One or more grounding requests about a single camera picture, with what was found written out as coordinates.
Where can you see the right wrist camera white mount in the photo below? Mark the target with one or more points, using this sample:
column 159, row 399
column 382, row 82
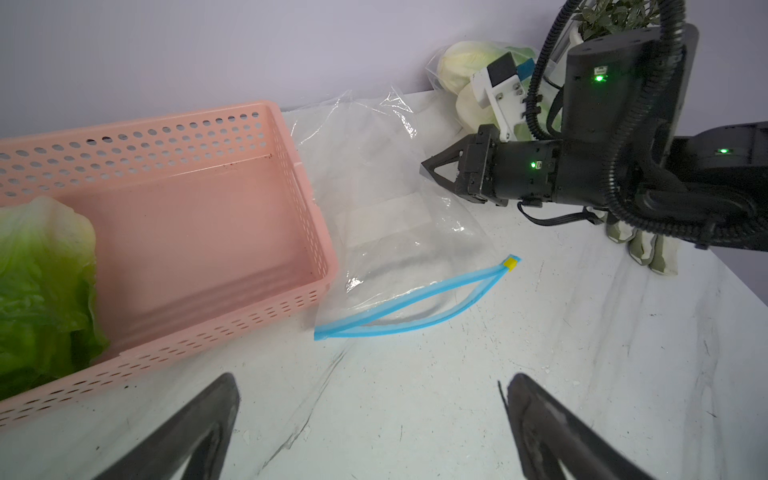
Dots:
column 500, row 87

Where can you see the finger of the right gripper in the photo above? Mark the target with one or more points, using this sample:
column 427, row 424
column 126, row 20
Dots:
column 465, row 156

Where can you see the bagged chinese cabbage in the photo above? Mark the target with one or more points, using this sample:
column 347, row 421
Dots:
column 452, row 68

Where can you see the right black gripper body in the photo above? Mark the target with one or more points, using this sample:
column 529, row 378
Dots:
column 496, row 172

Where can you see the pink plastic basket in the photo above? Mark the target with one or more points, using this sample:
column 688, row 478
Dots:
column 206, row 228

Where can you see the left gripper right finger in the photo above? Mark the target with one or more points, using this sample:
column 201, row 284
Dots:
column 552, row 442

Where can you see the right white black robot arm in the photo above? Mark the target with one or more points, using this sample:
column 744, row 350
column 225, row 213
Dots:
column 617, row 150

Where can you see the potted green plant white pot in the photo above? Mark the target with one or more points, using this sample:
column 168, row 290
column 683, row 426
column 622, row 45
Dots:
column 598, row 18

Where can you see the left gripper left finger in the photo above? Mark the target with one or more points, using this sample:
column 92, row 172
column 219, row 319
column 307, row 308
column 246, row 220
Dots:
column 193, row 442

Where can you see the clear zip-top bag blue seal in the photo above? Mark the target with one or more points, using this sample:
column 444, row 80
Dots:
column 410, row 254

